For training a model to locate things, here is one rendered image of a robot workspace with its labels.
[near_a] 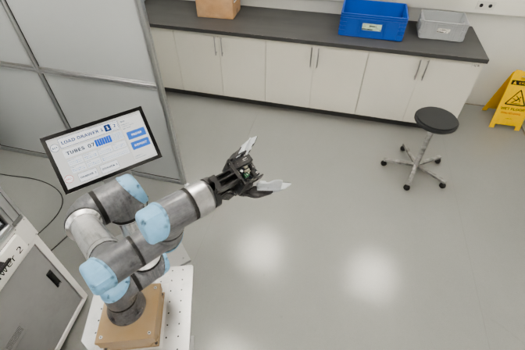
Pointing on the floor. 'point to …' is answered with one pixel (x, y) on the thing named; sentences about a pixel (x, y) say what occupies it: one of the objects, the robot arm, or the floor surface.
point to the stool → (437, 120)
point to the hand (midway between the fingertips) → (273, 160)
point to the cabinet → (38, 301)
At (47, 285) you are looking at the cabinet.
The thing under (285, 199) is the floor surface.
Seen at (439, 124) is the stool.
